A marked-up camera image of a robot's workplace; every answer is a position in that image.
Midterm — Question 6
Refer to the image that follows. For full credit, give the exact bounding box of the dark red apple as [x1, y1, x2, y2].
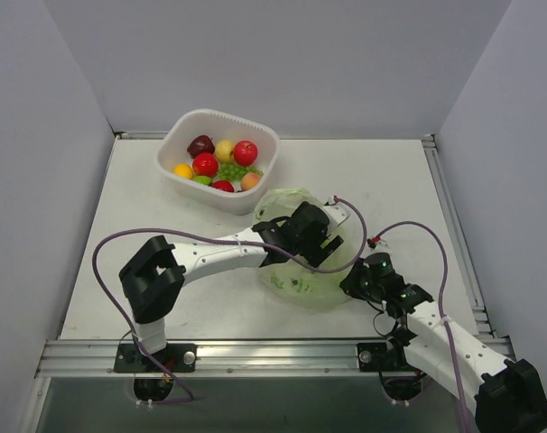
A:
[187, 134, 215, 159]

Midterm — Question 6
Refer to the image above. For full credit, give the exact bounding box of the small red fruit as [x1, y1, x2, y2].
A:
[211, 180, 236, 193]

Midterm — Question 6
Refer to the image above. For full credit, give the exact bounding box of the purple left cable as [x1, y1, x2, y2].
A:
[91, 196, 367, 405]

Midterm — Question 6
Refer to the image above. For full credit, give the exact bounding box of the purple cable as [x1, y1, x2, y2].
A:
[376, 220, 471, 433]
[91, 196, 367, 405]

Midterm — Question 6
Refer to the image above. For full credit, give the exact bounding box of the green fruit in basket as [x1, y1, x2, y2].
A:
[192, 176, 212, 187]

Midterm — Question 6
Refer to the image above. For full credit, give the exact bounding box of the green grape bunch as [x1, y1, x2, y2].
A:
[216, 163, 263, 181]

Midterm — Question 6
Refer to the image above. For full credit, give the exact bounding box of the light green plastic bag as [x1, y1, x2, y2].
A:
[253, 188, 360, 311]

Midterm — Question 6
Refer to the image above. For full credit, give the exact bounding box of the white plastic basket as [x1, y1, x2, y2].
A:
[153, 109, 281, 215]

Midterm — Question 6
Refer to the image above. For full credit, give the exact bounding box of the orange fruit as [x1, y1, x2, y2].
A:
[172, 163, 195, 180]

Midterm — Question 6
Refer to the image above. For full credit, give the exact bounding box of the front aluminium mounting rail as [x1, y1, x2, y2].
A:
[36, 337, 521, 378]

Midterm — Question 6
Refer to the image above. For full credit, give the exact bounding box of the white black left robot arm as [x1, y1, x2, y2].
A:
[119, 201, 349, 371]

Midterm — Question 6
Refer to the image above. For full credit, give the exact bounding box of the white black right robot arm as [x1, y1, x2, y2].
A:
[339, 253, 547, 432]

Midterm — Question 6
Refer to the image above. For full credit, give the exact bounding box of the aluminium table frame rail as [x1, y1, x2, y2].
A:
[422, 134, 497, 338]

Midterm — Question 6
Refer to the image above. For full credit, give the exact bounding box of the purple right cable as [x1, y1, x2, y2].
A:
[376, 220, 471, 433]

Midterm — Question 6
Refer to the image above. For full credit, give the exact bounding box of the small peach in basket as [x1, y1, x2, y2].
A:
[240, 172, 262, 191]

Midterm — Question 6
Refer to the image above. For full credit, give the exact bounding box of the black short right cable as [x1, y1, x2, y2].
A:
[372, 310, 401, 337]

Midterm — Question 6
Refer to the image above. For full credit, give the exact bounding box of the red apple from bag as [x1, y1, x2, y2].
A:
[233, 140, 259, 167]

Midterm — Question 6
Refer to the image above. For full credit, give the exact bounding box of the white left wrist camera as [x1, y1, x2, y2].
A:
[322, 197, 351, 234]

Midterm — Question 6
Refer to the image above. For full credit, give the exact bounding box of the bright red apple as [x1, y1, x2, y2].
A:
[192, 152, 219, 178]

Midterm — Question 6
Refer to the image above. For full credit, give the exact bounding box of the yellow pear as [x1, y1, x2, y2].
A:
[214, 140, 236, 164]

